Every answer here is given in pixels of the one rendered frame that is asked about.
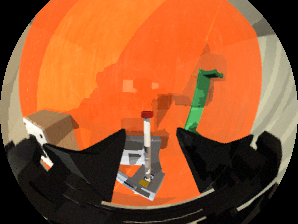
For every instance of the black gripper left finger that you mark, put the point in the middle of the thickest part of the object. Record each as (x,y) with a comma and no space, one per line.
(97,165)

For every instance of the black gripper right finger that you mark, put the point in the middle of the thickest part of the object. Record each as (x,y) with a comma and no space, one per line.
(207,159)

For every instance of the green cradle stand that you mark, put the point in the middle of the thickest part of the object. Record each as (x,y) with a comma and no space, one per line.
(199,98)

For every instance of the grey tapered pin with red head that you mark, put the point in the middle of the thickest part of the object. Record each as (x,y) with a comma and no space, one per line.
(147,115)

